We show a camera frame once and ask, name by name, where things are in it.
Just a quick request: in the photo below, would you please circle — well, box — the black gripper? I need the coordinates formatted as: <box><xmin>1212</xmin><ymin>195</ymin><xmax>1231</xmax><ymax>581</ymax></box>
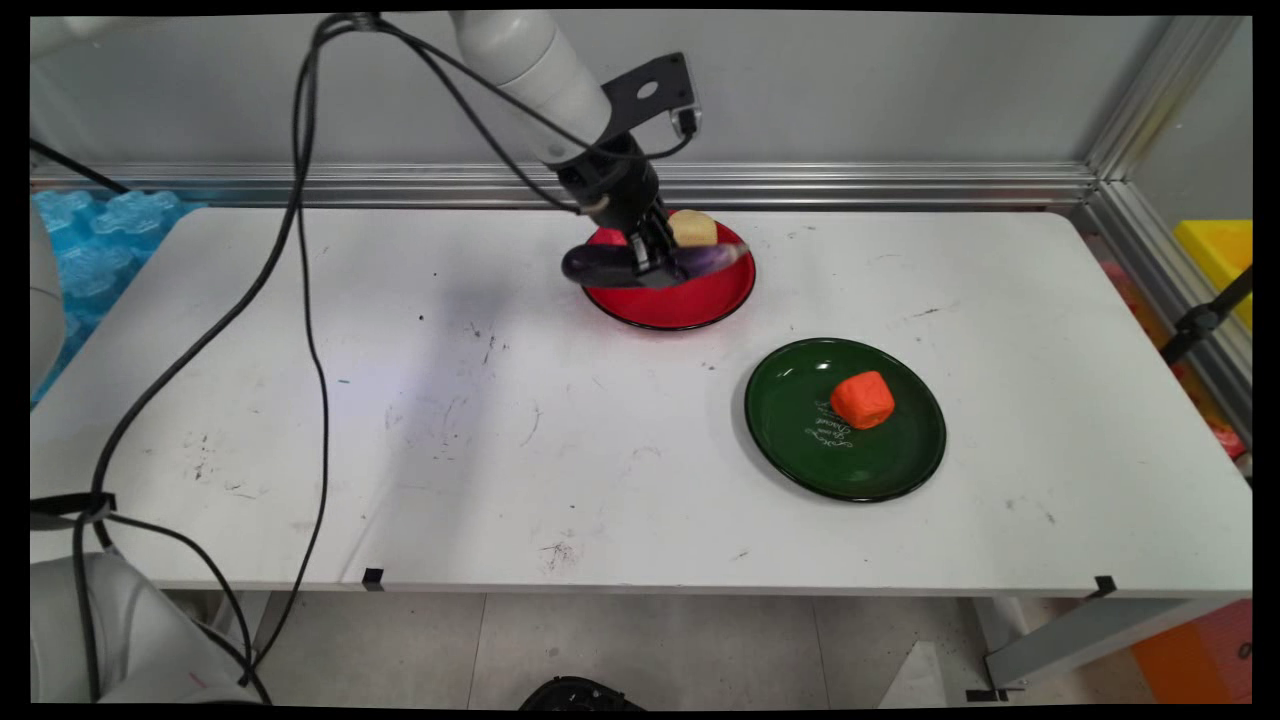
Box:
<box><xmin>553</xmin><ymin>135</ymin><xmax>693</xmax><ymax>291</ymax></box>

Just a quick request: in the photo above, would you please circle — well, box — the purple toy eggplant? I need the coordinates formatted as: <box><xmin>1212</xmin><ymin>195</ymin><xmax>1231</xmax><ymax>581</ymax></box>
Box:
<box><xmin>561</xmin><ymin>242</ymin><xmax>752</xmax><ymax>287</ymax></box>

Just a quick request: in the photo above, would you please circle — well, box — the red plate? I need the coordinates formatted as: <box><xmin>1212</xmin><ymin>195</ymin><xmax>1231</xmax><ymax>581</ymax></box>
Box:
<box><xmin>581</xmin><ymin>220</ymin><xmax>758</xmax><ymax>333</ymax></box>

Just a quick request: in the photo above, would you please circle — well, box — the yellow toy potato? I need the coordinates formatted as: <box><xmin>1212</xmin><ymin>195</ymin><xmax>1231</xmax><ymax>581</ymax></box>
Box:
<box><xmin>668</xmin><ymin>210</ymin><xmax>719</xmax><ymax>249</ymax></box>

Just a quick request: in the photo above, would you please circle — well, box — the dark green plate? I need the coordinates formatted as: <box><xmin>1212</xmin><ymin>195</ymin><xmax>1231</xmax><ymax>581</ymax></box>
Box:
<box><xmin>744</xmin><ymin>338</ymin><xmax>948</xmax><ymax>504</ymax></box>

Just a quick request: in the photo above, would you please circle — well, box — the orange toy fruit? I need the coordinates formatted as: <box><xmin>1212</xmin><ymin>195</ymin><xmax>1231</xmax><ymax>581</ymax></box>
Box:
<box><xmin>831</xmin><ymin>371</ymin><xmax>898</xmax><ymax>432</ymax></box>

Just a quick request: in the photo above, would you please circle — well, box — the black round floor object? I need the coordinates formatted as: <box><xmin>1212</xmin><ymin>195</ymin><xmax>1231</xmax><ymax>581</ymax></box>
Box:
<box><xmin>518</xmin><ymin>676</ymin><xmax>647</xmax><ymax>712</ymax></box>

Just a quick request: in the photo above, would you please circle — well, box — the white table leg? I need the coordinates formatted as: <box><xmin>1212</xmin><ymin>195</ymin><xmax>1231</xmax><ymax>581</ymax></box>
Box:
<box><xmin>240</xmin><ymin>590</ymin><xmax>291</xmax><ymax>661</ymax></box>

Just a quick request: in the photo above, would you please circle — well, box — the black stand clamp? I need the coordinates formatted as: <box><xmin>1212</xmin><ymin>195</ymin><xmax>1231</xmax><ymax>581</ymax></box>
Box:
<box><xmin>1159</xmin><ymin>265</ymin><xmax>1253</xmax><ymax>367</ymax></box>

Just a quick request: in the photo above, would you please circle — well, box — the yellow plastic box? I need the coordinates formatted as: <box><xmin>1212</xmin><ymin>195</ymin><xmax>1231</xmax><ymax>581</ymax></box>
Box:
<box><xmin>1172</xmin><ymin>220</ymin><xmax>1253</xmax><ymax>333</ymax></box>

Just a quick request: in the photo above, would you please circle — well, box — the grey table leg bar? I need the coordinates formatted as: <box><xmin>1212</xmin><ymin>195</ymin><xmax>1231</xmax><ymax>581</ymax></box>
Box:
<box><xmin>984</xmin><ymin>597</ymin><xmax>1219</xmax><ymax>693</ymax></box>

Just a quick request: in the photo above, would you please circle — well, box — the small red object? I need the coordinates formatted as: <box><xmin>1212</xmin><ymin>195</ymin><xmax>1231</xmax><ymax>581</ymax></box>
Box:
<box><xmin>1204</xmin><ymin>420</ymin><xmax>1248</xmax><ymax>462</ymax></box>

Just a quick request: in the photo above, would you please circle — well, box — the orange box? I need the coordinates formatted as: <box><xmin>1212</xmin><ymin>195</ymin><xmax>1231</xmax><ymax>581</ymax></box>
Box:
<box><xmin>1130</xmin><ymin>600</ymin><xmax>1253</xmax><ymax>705</ymax></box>

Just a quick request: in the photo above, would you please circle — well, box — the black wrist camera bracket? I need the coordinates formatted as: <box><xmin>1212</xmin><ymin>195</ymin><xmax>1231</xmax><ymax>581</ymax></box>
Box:
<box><xmin>600</xmin><ymin>52</ymin><xmax>703</xmax><ymax>141</ymax></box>

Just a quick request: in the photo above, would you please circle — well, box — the horizontal aluminium frame rail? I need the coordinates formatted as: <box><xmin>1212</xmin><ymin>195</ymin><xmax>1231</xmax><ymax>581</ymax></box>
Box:
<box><xmin>30</xmin><ymin>162</ymin><xmax>1098</xmax><ymax>212</ymax></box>

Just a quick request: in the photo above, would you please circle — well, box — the black camera cable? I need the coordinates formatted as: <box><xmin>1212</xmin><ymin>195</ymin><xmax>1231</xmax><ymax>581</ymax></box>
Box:
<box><xmin>240</xmin><ymin>12</ymin><xmax>699</xmax><ymax>691</ymax></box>

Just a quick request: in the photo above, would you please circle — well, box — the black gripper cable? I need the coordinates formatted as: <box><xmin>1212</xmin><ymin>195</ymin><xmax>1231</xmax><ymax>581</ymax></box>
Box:
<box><xmin>30</xmin><ymin>12</ymin><xmax>613</xmax><ymax>706</ymax></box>

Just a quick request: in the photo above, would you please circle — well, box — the side aluminium frame rail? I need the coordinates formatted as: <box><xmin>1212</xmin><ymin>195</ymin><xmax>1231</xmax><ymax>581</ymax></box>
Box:
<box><xmin>1072</xmin><ymin>180</ymin><xmax>1253</xmax><ymax>446</ymax></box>

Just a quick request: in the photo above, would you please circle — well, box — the upright aluminium frame post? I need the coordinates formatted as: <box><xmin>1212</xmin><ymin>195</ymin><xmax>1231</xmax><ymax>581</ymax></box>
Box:
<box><xmin>1084</xmin><ymin>15</ymin><xmax>1247</xmax><ymax>183</ymax></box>

